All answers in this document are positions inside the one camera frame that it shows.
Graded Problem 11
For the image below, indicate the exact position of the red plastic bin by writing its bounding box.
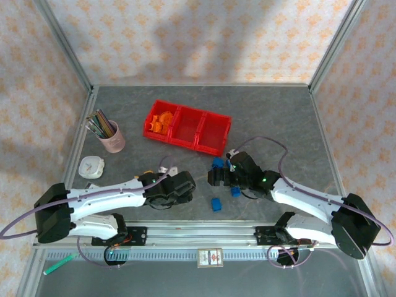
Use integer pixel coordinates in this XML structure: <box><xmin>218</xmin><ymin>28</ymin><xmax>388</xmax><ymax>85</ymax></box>
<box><xmin>142</xmin><ymin>99</ymin><xmax>180</xmax><ymax>142</ymax></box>
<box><xmin>166</xmin><ymin>105</ymin><xmax>207</xmax><ymax>150</ymax></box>
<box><xmin>194</xmin><ymin>111</ymin><xmax>233</xmax><ymax>157</ymax></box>

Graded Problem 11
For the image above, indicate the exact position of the red white label card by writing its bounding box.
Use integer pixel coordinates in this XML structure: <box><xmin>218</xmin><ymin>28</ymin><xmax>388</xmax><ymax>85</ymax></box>
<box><xmin>197</xmin><ymin>247</ymin><xmax>225</xmax><ymax>268</ymax></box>

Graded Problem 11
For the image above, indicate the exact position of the pink cup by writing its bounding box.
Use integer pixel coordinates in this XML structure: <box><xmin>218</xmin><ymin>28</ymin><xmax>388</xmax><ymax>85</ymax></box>
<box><xmin>97</xmin><ymin>120</ymin><xmax>126</xmax><ymax>153</ymax></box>

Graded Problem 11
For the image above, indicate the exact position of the coloured pencil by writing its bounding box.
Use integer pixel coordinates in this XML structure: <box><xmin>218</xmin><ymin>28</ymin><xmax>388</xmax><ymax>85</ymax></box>
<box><xmin>87</xmin><ymin>116</ymin><xmax>108</xmax><ymax>139</ymax></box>
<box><xmin>96</xmin><ymin>110</ymin><xmax>114</xmax><ymax>136</ymax></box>
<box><xmin>91</xmin><ymin>113</ymin><xmax>111</xmax><ymax>137</ymax></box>
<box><xmin>85</xmin><ymin>123</ymin><xmax>103</xmax><ymax>139</ymax></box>

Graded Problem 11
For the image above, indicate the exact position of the green marker pen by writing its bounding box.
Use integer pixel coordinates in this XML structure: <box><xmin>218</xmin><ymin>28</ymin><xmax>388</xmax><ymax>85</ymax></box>
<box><xmin>43</xmin><ymin>252</ymin><xmax>79</xmax><ymax>276</ymax></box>

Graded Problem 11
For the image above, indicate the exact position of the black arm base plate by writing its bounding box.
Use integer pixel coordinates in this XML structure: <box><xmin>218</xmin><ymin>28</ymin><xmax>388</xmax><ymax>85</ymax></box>
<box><xmin>254</xmin><ymin>225</ymin><xmax>281</xmax><ymax>247</ymax></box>
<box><xmin>92</xmin><ymin>226</ymin><xmax>148</xmax><ymax>248</ymax></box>

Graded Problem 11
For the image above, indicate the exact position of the aluminium mounting rail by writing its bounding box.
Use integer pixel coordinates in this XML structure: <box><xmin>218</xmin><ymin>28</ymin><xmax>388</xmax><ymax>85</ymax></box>
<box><xmin>32</xmin><ymin>220</ymin><xmax>338</xmax><ymax>250</ymax></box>

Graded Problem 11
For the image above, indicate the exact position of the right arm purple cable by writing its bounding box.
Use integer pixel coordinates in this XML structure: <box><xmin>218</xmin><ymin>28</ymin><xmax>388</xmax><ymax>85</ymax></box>
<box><xmin>228</xmin><ymin>137</ymin><xmax>395</xmax><ymax>269</ymax></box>

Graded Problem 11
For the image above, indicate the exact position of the grey slotted cable duct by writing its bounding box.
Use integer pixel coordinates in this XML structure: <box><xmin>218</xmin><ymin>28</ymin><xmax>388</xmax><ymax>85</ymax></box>
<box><xmin>45</xmin><ymin>248</ymin><xmax>281</xmax><ymax>261</ymax></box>

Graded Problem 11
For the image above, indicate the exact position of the aluminium frame side rail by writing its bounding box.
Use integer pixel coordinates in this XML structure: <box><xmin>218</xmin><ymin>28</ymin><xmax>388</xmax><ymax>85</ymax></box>
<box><xmin>15</xmin><ymin>86</ymin><xmax>100</xmax><ymax>297</ymax></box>
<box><xmin>308</xmin><ymin>86</ymin><xmax>384</xmax><ymax>297</ymax></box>

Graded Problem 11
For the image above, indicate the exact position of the aluminium frame post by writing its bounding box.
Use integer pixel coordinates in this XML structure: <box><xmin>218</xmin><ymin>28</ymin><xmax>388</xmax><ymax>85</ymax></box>
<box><xmin>308</xmin><ymin>0</ymin><xmax>371</xmax><ymax>93</ymax></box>
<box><xmin>32</xmin><ymin>0</ymin><xmax>95</xmax><ymax>93</ymax></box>

